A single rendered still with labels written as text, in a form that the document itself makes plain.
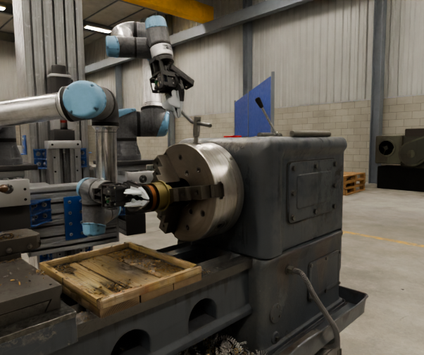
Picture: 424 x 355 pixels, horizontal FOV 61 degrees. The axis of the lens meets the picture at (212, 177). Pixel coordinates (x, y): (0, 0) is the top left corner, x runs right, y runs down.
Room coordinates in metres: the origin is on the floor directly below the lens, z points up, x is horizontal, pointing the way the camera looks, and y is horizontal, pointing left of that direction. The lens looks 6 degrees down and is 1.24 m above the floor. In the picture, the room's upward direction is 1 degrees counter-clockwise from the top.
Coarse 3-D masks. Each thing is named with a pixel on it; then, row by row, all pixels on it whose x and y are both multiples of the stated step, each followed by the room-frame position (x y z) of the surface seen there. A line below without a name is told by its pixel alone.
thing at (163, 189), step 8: (152, 184) 1.05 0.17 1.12; (160, 184) 1.05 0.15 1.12; (152, 192) 1.01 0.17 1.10; (160, 192) 1.03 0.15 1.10; (168, 192) 1.04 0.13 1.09; (152, 200) 1.01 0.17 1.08; (160, 200) 1.02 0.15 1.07; (168, 200) 1.04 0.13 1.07; (144, 208) 1.03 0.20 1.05; (152, 208) 1.03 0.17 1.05; (160, 208) 1.04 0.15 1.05
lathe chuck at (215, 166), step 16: (176, 144) 1.15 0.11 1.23; (192, 144) 1.11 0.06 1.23; (208, 144) 1.16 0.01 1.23; (176, 160) 1.15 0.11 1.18; (192, 160) 1.09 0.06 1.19; (208, 160) 1.06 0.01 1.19; (224, 160) 1.10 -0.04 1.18; (192, 176) 1.09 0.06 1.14; (208, 176) 1.04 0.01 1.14; (224, 176) 1.06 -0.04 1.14; (224, 192) 1.05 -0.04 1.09; (192, 208) 1.10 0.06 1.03; (208, 208) 1.05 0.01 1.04; (224, 208) 1.05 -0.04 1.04; (192, 224) 1.10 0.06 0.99; (208, 224) 1.05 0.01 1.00; (224, 224) 1.09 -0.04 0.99; (192, 240) 1.10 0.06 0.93
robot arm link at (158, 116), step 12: (144, 24) 1.72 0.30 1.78; (144, 36) 1.70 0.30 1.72; (144, 60) 1.71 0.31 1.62; (144, 72) 1.70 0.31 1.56; (144, 84) 1.69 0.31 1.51; (144, 96) 1.68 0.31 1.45; (156, 96) 1.67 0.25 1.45; (144, 108) 1.65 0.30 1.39; (156, 108) 1.64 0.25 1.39; (144, 120) 1.62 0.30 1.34; (156, 120) 1.63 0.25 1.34; (168, 120) 1.65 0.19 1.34; (144, 132) 1.64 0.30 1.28; (156, 132) 1.65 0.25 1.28
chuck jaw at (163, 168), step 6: (156, 156) 1.16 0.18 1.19; (162, 156) 1.16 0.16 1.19; (156, 162) 1.16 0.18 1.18; (162, 162) 1.14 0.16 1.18; (168, 162) 1.16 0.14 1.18; (156, 168) 1.12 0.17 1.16; (162, 168) 1.13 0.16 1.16; (168, 168) 1.14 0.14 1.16; (174, 168) 1.16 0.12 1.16; (156, 174) 1.13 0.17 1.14; (162, 174) 1.11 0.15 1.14; (168, 174) 1.13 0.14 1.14; (174, 174) 1.14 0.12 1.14; (156, 180) 1.09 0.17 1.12; (162, 180) 1.09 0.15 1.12; (168, 180) 1.11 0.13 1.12; (174, 180) 1.12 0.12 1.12; (180, 180) 1.14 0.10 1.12; (174, 186) 1.15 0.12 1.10
